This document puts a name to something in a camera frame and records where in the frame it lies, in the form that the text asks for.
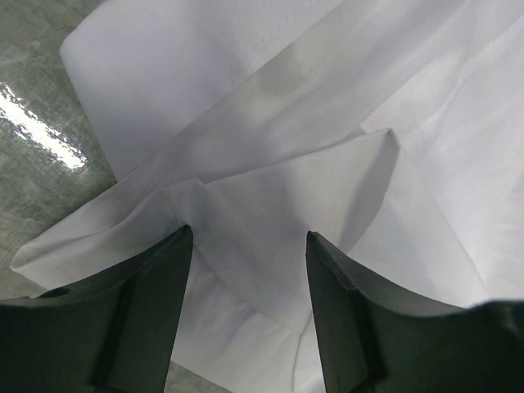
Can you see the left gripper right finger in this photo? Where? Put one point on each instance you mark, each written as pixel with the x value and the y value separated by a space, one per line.
pixel 376 336

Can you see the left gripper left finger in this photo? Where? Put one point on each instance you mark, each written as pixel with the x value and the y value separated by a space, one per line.
pixel 111 332

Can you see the white long sleeve shirt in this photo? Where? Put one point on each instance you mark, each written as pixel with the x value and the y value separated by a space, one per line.
pixel 394 128

